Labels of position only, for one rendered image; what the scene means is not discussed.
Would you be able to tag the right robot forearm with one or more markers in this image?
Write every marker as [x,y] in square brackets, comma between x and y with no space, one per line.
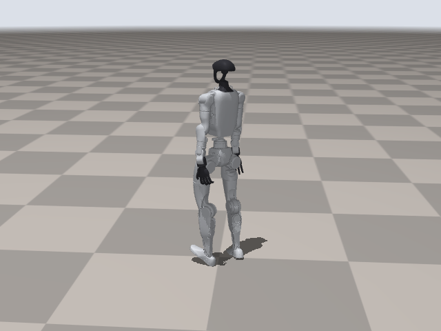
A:
[235,140]

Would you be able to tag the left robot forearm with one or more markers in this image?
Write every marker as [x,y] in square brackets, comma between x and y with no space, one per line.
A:
[201,144]

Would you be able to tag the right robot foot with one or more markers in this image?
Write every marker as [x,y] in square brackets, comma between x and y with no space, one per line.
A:
[238,253]

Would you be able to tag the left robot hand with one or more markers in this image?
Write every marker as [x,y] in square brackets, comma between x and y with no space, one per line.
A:
[203,173]

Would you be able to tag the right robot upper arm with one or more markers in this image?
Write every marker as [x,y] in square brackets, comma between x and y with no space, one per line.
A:
[240,109]

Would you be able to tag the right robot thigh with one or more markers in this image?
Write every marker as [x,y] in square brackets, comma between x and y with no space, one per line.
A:
[230,175]

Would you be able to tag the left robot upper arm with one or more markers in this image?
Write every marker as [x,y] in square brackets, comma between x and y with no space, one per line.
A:
[205,102]

